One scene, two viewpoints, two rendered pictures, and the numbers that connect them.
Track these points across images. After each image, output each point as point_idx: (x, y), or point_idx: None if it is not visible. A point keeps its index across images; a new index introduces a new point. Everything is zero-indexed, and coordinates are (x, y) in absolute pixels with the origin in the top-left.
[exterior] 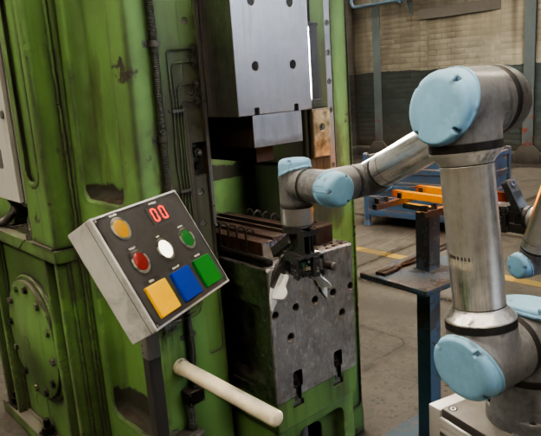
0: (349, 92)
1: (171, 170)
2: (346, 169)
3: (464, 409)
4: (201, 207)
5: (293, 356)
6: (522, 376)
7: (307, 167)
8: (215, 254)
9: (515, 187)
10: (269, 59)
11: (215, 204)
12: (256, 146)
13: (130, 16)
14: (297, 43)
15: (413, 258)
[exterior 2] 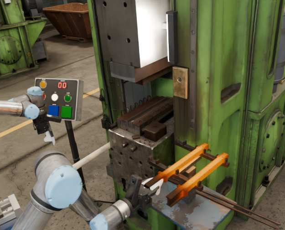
0: (210, 63)
1: (106, 70)
2: (18, 101)
3: None
4: (118, 90)
5: (121, 171)
6: None
7: (28, 93)
8: (123, 112)
9: (132, 183)
10: (115, 35)
11: None
12: (111, 75)
13: (88, 4)
14: (130, 29)
15: (205, 192)
